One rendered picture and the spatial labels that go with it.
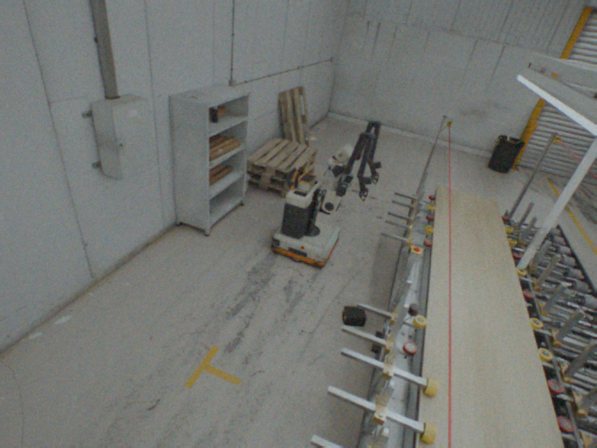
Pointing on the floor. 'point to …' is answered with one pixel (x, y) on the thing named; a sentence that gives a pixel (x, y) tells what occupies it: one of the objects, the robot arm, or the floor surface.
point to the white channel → (579, 73)
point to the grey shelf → (209, 203)
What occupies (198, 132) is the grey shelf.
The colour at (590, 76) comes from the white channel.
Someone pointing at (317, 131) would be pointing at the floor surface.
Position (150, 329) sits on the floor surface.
